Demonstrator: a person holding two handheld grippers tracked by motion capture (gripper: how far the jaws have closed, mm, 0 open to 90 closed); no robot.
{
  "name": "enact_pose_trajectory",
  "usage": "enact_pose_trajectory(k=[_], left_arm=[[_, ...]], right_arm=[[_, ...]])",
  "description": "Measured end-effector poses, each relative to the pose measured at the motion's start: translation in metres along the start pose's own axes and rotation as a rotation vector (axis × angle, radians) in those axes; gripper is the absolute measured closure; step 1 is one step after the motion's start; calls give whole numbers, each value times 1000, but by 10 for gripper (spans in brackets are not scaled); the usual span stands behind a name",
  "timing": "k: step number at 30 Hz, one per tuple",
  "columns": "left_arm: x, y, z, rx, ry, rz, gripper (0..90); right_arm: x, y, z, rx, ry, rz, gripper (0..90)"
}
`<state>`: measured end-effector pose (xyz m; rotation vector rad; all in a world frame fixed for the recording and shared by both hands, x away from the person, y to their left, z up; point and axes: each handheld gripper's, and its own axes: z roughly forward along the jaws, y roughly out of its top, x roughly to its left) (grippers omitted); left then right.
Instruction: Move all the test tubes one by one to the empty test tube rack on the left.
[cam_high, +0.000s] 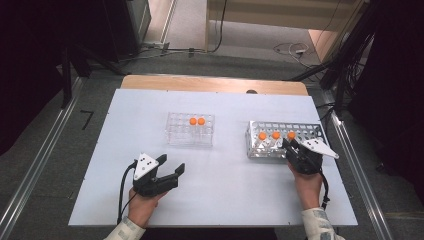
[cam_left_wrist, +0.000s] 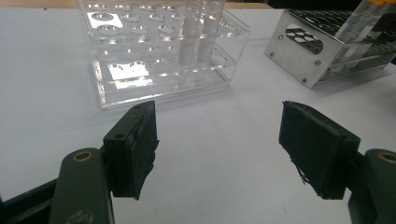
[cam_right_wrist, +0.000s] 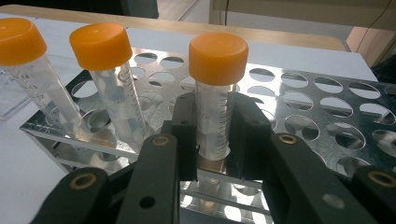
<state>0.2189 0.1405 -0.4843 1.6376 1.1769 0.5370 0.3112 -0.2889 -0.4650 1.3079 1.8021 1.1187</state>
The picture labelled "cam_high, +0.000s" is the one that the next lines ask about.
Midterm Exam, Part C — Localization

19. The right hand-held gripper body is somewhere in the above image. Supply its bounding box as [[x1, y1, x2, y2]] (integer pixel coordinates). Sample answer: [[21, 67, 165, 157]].
[[287, 138, 340, 175]]

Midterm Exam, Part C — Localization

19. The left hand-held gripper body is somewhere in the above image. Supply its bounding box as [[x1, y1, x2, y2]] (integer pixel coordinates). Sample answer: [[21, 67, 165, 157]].
[[133, 153, 180, 197]]

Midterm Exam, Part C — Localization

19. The perforated metal tube rack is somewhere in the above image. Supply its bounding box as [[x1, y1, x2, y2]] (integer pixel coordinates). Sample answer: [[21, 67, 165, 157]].
[[245, 120, 329, 160]]

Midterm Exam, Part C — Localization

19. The clear plastic tube rack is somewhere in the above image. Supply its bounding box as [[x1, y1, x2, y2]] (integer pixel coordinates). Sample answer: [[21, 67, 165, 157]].
[[165, 112, 216, 148]]

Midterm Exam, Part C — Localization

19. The person's left hand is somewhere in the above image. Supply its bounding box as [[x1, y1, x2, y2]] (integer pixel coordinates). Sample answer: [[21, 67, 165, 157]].
[[128, 187, 168, 230]]

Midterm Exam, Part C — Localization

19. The person's right hand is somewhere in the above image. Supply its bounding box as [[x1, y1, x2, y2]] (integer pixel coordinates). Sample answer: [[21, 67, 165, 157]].
[[288, 163, 324, 211]]

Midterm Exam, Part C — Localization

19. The white board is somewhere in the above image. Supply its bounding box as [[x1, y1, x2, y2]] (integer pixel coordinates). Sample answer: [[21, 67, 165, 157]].
[[68, 88, 358, 228]]

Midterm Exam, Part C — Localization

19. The wooden table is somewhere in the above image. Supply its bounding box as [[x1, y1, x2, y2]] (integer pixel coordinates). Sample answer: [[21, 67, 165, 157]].
[[119, 74, 309, 97]]

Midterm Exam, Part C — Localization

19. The light wooden furniture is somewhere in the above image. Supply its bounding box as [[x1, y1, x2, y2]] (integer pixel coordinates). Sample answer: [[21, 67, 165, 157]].
[[204, 0, 368, 63]]

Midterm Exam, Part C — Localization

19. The black cabinet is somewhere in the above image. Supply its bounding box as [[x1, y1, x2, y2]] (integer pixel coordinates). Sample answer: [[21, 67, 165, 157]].
[[103, 0, 153, 63]]

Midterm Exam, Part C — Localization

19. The left hand-held gripper cable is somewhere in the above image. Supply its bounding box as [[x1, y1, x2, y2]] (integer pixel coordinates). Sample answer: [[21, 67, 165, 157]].
[[116, 159, 138, 225]]

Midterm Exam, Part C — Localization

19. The hand-held gripper cable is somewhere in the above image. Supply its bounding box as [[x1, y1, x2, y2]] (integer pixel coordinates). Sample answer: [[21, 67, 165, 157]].
[[116, 159, 138, 225], [318, 169, 332, 211]]

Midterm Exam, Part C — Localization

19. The right hand-held gripper cable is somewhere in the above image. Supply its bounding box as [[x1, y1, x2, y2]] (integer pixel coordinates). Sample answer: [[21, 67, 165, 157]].
[[318, 169, 332, 211]]

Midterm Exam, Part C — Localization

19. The aluminium floor rail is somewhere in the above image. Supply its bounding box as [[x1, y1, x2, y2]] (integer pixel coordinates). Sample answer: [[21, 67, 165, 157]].
[[321, 89, 395, 240], [0, 76, 84, 240]]

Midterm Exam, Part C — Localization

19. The white floor cable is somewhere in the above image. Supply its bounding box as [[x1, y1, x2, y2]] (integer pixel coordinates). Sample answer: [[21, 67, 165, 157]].
[[273, 41, 312, 68]]

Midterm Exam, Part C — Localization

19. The bundle of black cables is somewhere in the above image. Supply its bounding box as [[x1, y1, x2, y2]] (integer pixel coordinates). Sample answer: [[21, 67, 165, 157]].
[[343, 31, 373, 101]]

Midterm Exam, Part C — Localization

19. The grey floor cable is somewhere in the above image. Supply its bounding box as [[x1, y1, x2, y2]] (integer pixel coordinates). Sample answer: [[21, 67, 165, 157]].
[[126, 40, 208, 64]]

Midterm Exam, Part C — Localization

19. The hanging black cable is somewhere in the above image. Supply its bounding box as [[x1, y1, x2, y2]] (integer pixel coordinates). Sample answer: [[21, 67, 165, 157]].
[[206, 0, 229, 54]]

